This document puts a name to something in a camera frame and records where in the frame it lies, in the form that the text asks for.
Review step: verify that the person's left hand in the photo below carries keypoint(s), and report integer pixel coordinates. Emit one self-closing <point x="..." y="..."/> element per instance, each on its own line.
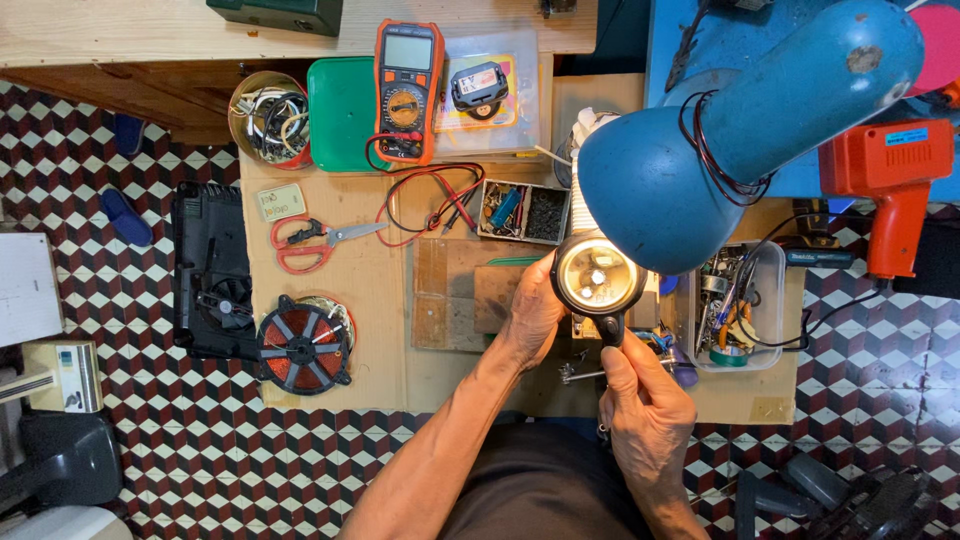
<point x="529" y="322"/>

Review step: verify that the person's right hand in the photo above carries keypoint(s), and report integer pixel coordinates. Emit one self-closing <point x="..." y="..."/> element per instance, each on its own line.
<point x="649" y="427"/>

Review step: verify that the person's left fingers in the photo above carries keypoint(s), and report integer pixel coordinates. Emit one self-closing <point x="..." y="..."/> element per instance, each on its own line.
<point x="541" y="274"/>

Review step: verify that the black flashlight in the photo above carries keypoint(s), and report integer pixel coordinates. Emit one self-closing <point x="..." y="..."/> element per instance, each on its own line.
<point x="598" y="279"/>

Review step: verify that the small wooden block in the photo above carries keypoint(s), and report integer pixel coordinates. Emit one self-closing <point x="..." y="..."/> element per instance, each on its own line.
<point x="495" y="296"/>

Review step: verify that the divided small parts box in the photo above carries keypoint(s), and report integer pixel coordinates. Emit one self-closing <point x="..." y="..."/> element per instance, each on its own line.
<point x="525" y="214"/>

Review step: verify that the white ribbed part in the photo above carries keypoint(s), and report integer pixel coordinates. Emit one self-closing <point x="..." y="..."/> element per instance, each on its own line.
<point x="581" y="210"/>

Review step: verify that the large wooden board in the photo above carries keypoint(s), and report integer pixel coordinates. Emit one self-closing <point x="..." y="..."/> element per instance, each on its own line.
<point x="442" y="292"/>

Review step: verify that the metal hand tool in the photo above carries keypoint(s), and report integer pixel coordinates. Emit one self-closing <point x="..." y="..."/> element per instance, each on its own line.
<point x="581" y="373"/>

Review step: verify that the red and black probe leads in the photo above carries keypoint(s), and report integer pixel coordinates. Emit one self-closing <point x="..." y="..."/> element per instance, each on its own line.
<point x="457" y="199"/>

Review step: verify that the glass jar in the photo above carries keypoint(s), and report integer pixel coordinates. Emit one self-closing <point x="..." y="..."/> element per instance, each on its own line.
<point x="574" y="142"/>

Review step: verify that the clear plastic storage box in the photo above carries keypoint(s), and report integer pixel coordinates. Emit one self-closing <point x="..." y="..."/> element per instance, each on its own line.
<point x="521" y="90"/>

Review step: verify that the brown cardboard sheet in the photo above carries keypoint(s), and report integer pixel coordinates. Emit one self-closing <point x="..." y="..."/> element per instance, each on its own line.
<point x="360" y="315"/>

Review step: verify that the small black device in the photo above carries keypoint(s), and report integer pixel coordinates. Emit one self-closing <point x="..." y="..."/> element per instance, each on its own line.
<point x="480" y="88"/>

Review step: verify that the person's black shirt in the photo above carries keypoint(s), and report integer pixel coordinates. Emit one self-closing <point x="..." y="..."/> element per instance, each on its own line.
<point x="540" y="487"/>

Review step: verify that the orange digital multimeter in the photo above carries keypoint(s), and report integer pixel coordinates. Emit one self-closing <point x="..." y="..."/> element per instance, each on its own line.
<point x="407" y="97"/>

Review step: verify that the blue desk lamp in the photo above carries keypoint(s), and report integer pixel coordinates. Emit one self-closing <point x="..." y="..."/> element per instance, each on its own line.
<point x="720" y="142"/>

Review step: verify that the clear container of tools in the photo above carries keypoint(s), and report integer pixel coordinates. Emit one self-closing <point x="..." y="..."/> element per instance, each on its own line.
<point x="765" y="315"/>

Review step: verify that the copper induction coil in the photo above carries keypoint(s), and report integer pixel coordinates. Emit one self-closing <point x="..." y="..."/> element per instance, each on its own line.
<point x="304" y="346"/>

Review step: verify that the green plastic lid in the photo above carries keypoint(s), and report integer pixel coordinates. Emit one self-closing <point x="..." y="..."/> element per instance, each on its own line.
<point x="341" y="120"/>

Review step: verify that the small cream card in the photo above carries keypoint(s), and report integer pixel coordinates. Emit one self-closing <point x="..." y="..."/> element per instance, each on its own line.
<point x="281" y="202"/>

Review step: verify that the grey plastic parts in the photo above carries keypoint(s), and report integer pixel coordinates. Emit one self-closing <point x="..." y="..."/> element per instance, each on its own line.
<point x="787" y="491"/>

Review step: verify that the black casing with fan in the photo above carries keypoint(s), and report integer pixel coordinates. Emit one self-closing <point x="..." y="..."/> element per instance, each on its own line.
<point x="210" y="255"/>

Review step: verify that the orange heat gun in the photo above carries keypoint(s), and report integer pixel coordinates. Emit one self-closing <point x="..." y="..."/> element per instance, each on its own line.
<point x="892" y="172"/>

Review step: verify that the dark green box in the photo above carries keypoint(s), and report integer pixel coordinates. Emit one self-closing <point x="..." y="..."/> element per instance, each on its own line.
<point x="277" y="13"/>

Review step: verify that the black fan grille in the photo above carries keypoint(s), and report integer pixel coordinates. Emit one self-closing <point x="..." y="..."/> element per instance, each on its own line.
<point x="885" y="506"/>

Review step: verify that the blue slipper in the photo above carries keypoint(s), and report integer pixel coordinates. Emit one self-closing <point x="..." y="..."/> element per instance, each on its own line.
<point x="129" y="135"/>
<point x="126" y="217"/>

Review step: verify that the wooden table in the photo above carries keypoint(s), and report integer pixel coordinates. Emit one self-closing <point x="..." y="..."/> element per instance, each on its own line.
<point x="150" y="37"/>

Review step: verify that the pink disc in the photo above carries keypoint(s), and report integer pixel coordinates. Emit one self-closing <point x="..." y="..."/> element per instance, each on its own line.
<point x="941" y="45"/>

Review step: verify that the cream appliance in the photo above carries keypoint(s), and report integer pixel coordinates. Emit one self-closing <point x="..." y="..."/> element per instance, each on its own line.
<point x="67" y="375"/>

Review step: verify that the dark grey chair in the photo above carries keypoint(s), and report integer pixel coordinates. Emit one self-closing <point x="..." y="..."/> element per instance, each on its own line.
<point x="60" y="457"/>

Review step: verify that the white box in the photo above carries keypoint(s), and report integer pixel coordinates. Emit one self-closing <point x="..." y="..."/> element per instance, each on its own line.
<point x="26" y="289"/>

